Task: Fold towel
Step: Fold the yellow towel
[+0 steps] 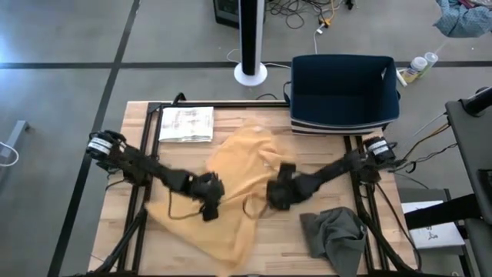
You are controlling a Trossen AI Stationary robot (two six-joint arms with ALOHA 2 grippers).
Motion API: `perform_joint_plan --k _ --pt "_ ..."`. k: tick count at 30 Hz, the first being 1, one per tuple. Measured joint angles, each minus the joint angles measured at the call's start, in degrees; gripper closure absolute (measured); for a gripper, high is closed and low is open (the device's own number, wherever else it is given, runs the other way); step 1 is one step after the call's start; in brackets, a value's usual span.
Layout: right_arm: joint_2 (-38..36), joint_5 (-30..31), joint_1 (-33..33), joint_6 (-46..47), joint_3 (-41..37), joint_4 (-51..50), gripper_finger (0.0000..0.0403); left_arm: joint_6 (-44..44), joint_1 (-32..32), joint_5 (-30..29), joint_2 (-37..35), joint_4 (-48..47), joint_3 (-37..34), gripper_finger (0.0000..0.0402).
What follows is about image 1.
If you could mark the black box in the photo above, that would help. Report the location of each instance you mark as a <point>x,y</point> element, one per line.
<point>227,11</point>

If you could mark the white plaid towel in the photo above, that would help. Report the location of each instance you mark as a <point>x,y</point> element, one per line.
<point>186,123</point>

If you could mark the clear plastic cup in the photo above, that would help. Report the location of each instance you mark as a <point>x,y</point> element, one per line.
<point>430,59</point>

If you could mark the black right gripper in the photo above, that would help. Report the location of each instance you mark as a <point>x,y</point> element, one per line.
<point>288,192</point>

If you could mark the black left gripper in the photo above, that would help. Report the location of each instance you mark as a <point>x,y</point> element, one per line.
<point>209,196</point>

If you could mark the grey metal bracket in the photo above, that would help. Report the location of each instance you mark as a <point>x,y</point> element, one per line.
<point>17,134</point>

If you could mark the orange towel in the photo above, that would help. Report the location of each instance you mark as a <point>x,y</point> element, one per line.
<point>238,165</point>

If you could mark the black aluminium table frame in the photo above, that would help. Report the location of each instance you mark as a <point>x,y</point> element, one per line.
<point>230,104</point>

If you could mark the black white tower fan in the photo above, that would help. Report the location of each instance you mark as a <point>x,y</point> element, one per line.
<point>250,38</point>

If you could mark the white tube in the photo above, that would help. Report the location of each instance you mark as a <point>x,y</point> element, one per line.
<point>401,79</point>

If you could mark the white box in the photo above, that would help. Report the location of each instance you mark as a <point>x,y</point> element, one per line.
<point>434,234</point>

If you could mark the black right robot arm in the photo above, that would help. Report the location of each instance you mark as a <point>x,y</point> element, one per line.
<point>338,165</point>

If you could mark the teal cloth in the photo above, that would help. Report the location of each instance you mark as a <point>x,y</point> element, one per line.
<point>465,19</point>

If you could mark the dark grey towel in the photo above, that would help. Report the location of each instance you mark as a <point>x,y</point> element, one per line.
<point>338,238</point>

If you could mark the yellow plug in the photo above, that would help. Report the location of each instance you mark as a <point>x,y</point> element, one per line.
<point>326,22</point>

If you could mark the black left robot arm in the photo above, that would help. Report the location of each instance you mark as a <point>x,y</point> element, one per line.
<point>130,165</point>

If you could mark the navy white striped fabric bin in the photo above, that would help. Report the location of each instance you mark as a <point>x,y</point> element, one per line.
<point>342,92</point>

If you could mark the bottle with yellow label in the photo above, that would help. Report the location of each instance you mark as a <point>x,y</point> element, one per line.
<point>414,69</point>

